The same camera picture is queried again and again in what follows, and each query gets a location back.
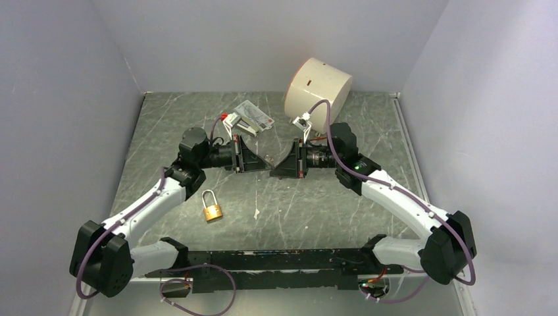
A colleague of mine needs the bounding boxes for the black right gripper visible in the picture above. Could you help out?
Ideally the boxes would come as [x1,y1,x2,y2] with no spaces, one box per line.
[270,137,342,178]

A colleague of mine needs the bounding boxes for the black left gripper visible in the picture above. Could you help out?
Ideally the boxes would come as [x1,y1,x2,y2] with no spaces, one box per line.
[197,134,272,173]

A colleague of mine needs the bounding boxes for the brass padlock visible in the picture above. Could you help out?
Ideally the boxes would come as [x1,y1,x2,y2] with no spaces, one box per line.
[201,190,223,223]

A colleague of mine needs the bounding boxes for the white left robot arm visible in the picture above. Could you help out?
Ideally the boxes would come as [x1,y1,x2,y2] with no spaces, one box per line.
[69,127,272,300]

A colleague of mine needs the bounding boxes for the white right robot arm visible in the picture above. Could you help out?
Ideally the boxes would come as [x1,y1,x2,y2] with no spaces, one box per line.
[270,122,477,284]

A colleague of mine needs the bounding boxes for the clear plastic bag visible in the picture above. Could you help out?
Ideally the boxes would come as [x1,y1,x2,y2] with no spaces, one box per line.
[234,100,274,134]

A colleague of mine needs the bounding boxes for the cream cylindrical container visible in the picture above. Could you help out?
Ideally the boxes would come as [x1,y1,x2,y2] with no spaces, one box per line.
[284,58,353,123]

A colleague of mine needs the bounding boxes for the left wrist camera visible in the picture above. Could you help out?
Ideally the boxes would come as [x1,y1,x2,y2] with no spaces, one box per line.
[221,112,241,140]

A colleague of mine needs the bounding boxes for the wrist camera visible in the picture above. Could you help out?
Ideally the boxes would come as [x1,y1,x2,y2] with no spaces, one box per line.
[292,112,312,143]
[221,112,241,140]

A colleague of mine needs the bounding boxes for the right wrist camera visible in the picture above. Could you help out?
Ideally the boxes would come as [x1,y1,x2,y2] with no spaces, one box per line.
[292,112,312,143]

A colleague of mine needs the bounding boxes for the black table edge rail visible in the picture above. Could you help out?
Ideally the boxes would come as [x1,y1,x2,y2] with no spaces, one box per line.
[148,248,384,294]

